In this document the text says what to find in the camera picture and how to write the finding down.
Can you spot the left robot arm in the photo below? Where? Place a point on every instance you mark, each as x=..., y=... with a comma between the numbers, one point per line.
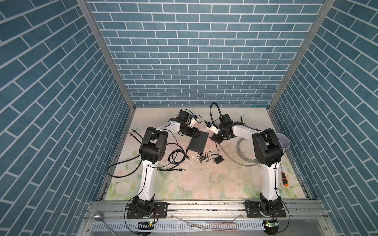
x=152, y=151

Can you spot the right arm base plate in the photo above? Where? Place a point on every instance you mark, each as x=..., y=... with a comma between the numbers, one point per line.
x=265, y=209

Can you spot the lavender ceramic mug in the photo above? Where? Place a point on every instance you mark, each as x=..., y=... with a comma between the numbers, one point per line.
x=284, y=141

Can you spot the orange handled screwdriver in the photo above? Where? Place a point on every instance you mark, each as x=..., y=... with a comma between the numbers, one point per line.
x=284, y=179

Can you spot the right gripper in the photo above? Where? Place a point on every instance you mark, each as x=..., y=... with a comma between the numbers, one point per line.
x=214, y=137

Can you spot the black network switch box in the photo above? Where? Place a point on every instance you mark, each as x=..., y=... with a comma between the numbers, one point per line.
x=198, y=142

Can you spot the aluminium mounting rail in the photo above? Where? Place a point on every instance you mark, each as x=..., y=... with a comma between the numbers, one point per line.
x=298, y=217

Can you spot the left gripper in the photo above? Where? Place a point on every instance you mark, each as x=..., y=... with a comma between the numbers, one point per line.
x=193, y=132

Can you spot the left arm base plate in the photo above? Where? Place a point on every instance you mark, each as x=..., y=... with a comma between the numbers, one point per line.
x=140, y=211

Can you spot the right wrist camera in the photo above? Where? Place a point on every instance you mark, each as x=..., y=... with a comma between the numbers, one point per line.
x=211, y=127

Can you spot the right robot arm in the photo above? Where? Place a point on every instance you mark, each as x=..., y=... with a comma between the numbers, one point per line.
x=268, y=152

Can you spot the black power adapter with cord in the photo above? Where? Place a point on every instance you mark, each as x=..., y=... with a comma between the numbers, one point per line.
x=210, y=156

